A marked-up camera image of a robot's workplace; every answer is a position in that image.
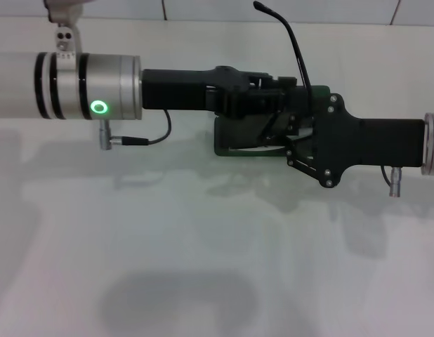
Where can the black thin-frame glasses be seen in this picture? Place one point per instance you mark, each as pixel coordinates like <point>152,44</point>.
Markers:
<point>262,7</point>

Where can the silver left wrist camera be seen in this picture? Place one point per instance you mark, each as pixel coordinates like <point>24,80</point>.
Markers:
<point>66,38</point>

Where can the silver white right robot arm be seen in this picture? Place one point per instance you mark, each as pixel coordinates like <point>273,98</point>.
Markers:
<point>433,144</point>

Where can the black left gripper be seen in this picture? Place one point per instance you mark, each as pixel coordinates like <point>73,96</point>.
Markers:
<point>175,89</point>

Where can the green glasses case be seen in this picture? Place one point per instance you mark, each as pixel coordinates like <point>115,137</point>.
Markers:
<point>224,140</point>

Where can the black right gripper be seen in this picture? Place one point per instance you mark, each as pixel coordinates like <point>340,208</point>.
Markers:
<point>378,142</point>

